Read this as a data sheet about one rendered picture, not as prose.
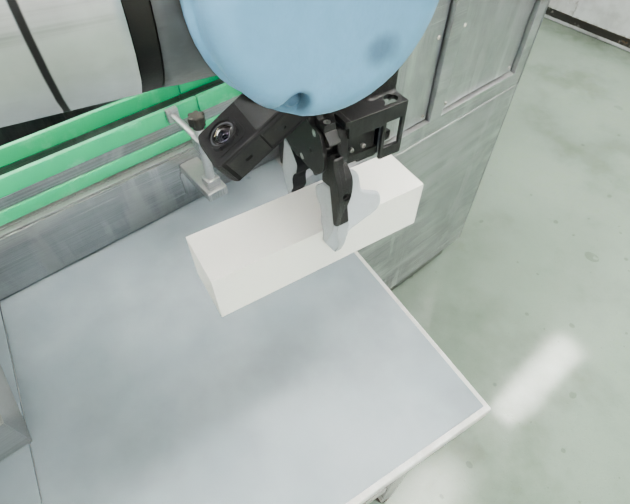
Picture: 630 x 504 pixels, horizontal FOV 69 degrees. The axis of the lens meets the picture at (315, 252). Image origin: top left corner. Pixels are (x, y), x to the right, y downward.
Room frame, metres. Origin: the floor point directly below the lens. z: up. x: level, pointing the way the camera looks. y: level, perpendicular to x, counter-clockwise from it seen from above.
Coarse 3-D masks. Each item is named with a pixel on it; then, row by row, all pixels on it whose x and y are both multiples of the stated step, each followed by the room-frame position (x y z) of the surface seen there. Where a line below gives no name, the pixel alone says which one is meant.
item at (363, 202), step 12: (324, 192) 0.29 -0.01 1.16; (360, 192) 0.30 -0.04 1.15; (372, 192) 0.31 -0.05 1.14; (324, 204) 0.29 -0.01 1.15; (348, 204) 0.29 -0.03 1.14; (360, 204) 0.30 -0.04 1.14; (372, 204) 0.31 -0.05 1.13; (324, 216) 0.29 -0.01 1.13; (348, 216) 0.29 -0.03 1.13; (360, 216) 0.30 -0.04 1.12; (324, 228) 0.29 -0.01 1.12; (336, 228) 0.27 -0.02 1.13; (348, 228) 0.29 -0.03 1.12; (324, 240) 0.29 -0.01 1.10; (336, 240) 0.28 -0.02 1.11
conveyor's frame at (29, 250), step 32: (160, 160) 0.67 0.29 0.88; (96, 192) 0.58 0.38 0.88; (128, 192) 0.61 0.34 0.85; (160, 192) 0.65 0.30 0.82; (192, 192) 0.68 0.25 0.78; (32, 224) 0.51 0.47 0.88; (64, 224) 0.53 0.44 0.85; (96, 224) 0.56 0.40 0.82; (128, 224) 0.59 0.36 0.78; (0, 256) 0.46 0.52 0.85; (32, 256) 0.49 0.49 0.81; (64, 256) 0.51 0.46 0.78; (0, 288) 0.44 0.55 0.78
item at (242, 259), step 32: (384, 160) 0.39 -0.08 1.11; (384, 192) 0.34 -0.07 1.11; (416, 192) 0.35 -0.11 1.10; (224, 224) 0.30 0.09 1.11; (256, 224) 0.30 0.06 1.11; (288, 224) 0.30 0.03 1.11; (320, 224) 0.30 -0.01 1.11; (384, 224) 0.33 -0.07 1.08; (192, 256) 0.28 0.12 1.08; (224, 256) 0.26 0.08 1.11; (256, 256) 0.26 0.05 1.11; (288, 256) 0.27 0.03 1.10; (320, 256) 0.29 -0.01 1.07; (224, 288) 0.23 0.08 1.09; (256, 288) 0.25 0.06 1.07
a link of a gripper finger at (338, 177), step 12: (336, 156) 0.29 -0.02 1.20; (336, 168) 0.28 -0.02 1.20; (348, 168) 0.28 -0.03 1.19; (324, 180) 0.29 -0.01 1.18; (336, 180) 0.27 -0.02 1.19; (348, 180) 0.28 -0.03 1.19; (336, 192) 0.27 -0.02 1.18; (348, 192) 0.27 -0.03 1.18; (336, 204) 0.27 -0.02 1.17; (336, 216) 0.27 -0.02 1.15
